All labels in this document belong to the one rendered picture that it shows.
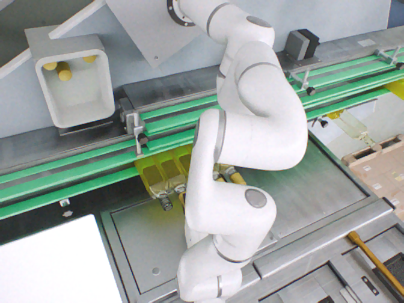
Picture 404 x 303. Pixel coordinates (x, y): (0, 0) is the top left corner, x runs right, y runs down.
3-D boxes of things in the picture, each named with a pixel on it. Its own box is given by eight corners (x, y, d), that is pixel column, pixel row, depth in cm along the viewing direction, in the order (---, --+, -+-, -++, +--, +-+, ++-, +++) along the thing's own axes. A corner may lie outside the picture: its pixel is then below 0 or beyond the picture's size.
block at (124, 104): (119, 122, 104) (125, 136, 100) (115, 98, 97) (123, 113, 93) (130, 119, 106) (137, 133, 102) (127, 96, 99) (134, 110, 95)
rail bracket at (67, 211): (56, 192, 104) (65, 226, 96) (50, 179, 99) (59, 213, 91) (69, 188, 106) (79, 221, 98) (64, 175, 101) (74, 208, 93)
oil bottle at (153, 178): (129, 154, 107) (153, 204, 95) (128, 142, 103) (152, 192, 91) (145, 149, 109) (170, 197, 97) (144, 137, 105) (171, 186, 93)
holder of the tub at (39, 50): (55, 124, 101) (60, 140, 97) (27, 42, 81) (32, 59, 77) (109, 111, 108) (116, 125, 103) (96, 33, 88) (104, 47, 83)
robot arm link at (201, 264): (249, 216, 63) (224, 266, 77) (184, 222, 59) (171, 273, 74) (264, 257, 57) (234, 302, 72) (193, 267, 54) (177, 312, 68)
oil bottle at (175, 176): (145, 149, 109) (171, 196, 97) (145, 137, 105) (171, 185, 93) (161, 144, 111) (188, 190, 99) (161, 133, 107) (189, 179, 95)
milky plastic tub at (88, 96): (50, 112, 97) (56, 130, 92) (27, 43, 81) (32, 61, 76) (107, 99, 104) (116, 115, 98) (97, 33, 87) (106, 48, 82)
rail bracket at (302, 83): (283, 76, 117) (306, 97, 109) (288, 58, 112) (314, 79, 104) (291, 74, 119) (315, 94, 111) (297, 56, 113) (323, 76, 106)
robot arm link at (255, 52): (296, 71, 55) (259, 142, 65) (274, 24, 74) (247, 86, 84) (244, 55, 54) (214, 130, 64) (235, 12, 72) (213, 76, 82)
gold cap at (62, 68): (53, 62, 86) (56, 71, 83) (67, 59, 87) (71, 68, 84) (56, 73, 88) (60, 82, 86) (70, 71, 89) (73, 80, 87)
